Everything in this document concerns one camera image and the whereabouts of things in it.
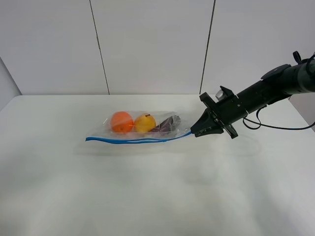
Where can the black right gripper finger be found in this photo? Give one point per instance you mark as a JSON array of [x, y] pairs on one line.
[[204, 123]]

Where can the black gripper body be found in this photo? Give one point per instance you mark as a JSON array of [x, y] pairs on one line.
[[225, 112]]

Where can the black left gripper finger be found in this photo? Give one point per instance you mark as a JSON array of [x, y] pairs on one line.
[[200, 130]]

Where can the clear zip bag blue seal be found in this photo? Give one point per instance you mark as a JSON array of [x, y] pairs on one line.
[[103, 132]]

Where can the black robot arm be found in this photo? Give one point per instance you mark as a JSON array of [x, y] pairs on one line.
[[278, 84]]

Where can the dark purple eggplant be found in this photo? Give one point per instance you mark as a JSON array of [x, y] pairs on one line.
[[168, 125]]

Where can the yellow pear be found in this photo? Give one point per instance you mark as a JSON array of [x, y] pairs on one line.
[[144, 123]]

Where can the orange fruit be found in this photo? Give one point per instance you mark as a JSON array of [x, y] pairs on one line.
[[121, 122]]

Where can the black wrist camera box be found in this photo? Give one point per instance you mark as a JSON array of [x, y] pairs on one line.
[[224, 93]]

